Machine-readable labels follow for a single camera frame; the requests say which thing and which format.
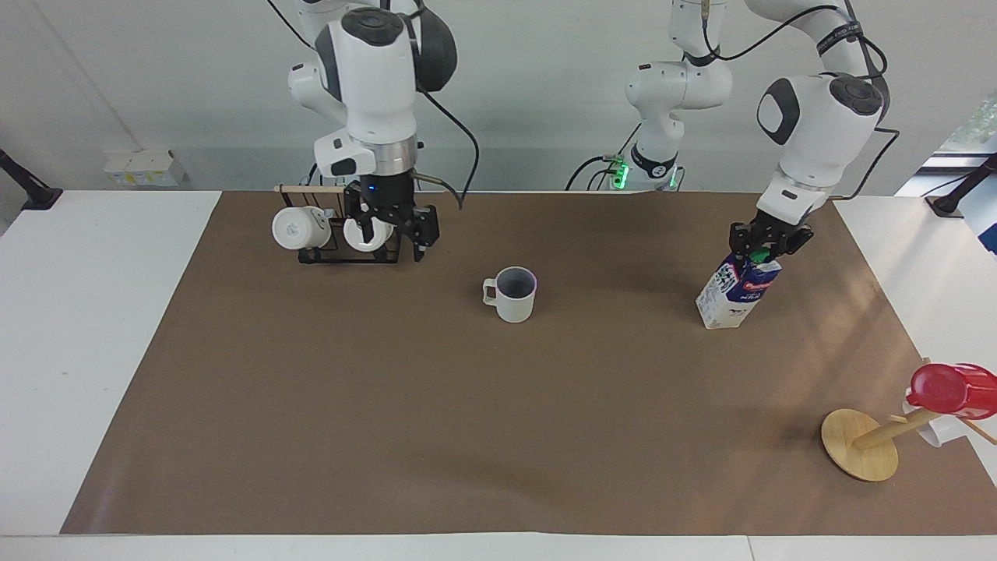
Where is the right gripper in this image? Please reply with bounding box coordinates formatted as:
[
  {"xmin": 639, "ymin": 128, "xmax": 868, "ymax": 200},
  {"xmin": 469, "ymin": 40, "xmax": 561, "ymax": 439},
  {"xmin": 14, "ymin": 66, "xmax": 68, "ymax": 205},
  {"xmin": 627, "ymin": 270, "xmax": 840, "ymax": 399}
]
[{"xmin": 343, "ymin": 174, "xmax": 442, "ymax": 263}]

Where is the white and blue milk carton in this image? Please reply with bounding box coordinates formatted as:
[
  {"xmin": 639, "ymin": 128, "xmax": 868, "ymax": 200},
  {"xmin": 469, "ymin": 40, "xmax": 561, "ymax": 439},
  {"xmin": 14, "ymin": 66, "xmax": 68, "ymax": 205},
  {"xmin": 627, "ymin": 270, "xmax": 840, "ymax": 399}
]
[{"xmin": 695, "ymin": 249, "xmax": 783, "ymax": 330}]

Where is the white cup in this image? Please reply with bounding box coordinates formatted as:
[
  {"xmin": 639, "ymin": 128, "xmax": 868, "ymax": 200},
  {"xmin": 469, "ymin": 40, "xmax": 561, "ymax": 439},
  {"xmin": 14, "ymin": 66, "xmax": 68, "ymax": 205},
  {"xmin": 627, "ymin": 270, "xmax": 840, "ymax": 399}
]
[{"xmin": 902, "ymin": 396, "xmax": 968, "ymax": 450}]

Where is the red cup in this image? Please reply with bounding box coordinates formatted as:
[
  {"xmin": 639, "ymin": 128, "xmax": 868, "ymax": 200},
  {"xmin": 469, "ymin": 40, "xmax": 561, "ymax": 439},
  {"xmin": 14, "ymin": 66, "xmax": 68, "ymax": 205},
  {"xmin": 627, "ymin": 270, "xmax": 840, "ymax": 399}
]
[{"xmin": 907, "ymin": 362, "xmax": 997, "ymax": 421}]

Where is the black cable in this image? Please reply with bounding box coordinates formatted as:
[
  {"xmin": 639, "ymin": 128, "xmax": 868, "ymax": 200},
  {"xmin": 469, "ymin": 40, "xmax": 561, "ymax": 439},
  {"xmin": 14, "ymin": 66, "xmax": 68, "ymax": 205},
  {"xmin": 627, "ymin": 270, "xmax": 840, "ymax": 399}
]
[
  {"xmin": 410, "ymin": 76, "xmax": 481, "ymax": 212},
  {"xmin": 697, "ymin": 0, "xmax": 903, "ymax": 203},
  {"xmin": 564, "ymin": 153, "xmax": 625, "ymax": 192}
]

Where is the white mug with grey inside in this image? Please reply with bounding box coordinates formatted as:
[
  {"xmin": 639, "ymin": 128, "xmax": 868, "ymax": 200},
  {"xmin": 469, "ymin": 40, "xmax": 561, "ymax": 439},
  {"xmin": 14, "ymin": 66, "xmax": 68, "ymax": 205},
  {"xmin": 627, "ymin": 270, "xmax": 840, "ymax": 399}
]
[{"xmin": 481, "ymin": 266, "xmax": 539, "ymax": 324}]

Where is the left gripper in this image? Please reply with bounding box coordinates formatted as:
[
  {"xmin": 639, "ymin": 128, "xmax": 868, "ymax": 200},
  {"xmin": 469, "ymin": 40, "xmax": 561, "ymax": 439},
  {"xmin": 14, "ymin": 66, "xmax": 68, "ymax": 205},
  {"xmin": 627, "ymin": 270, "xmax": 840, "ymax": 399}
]
[{"xmin": 728, "ymin": 209, "xmax": 816, "ymax": 263}]

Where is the black stand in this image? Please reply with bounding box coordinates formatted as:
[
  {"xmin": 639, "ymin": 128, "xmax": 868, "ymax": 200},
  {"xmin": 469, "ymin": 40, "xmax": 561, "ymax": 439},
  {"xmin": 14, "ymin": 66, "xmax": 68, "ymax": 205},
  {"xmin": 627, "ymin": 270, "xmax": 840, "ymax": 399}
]
[
  {"xmin": 925, "ymin": 153, "xmax": 997, "ymax": 218},
  {"xmin": 0, "ymin": 148, "xmax": 64, "ymax": 212}
]

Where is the wooden mug tree stand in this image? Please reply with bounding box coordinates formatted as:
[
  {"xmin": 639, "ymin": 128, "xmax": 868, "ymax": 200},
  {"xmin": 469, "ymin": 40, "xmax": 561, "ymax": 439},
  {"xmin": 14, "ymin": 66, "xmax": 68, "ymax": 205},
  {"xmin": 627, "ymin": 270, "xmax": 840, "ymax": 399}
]
[{"xmin": 820, "ymin": 357, "xmax": 997, "ymax": 483}]

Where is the black wire mug rack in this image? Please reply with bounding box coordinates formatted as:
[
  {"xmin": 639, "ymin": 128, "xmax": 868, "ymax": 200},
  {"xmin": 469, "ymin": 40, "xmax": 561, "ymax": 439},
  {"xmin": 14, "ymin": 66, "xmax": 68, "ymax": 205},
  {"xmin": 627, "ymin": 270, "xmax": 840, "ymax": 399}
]
[{"xmin": 273, "ymin": 183, "xmax": 407, "ymax": 266}]

